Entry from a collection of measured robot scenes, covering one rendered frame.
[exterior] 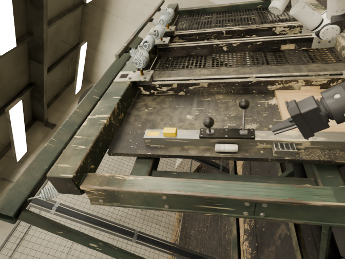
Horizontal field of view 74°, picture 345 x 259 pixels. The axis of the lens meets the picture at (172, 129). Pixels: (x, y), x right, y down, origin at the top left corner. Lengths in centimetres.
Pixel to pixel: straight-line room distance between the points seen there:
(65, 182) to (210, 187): 46
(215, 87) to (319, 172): 57
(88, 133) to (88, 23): 645
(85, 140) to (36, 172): 55
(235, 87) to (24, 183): 113
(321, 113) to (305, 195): 23
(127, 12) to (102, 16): 72
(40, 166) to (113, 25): 588
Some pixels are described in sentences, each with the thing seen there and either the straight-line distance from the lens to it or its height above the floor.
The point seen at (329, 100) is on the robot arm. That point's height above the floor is 138.
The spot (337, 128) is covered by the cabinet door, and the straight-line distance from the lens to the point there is 102.
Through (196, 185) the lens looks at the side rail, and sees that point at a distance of 71.
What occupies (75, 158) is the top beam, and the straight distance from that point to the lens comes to 85.
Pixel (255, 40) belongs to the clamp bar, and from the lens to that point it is 159.
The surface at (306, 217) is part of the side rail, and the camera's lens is 79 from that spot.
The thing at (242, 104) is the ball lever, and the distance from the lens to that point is 84.
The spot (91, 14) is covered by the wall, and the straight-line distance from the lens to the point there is 714.
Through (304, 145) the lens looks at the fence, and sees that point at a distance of 92.
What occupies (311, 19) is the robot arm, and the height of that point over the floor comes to 123.
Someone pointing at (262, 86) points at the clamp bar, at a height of 130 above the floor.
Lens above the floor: 175
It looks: 8 degrees down
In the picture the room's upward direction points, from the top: 67 degrees counter-clockwise
